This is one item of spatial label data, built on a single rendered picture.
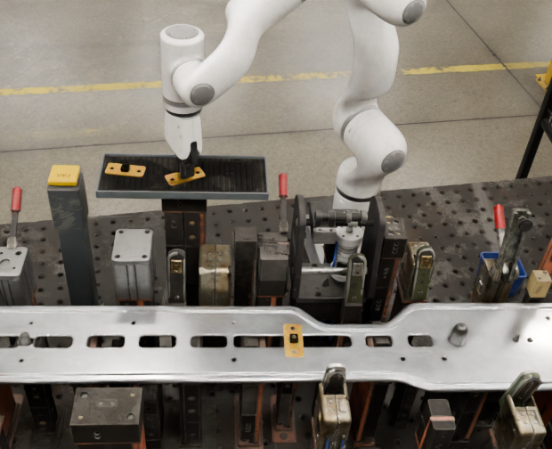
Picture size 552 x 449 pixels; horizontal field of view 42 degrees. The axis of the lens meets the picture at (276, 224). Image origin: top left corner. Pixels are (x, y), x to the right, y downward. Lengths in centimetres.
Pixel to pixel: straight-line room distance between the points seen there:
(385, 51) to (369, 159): 26
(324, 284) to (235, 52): 58
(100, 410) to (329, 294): 57
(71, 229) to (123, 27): 322
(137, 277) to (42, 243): 69
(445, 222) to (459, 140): 172
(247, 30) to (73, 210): 57
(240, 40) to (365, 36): 35
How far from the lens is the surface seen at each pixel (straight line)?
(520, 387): 141
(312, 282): 165
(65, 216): 167
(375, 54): 162
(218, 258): 152
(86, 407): 137
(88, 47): 461
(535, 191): 254
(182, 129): 147
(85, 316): 154
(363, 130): 174
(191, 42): 139
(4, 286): 160
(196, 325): 150
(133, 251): 150
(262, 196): 156
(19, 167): 365
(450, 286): 210
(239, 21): 139
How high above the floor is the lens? 214
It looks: 41 degrees down
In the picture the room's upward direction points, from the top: 5 degrees clockwise
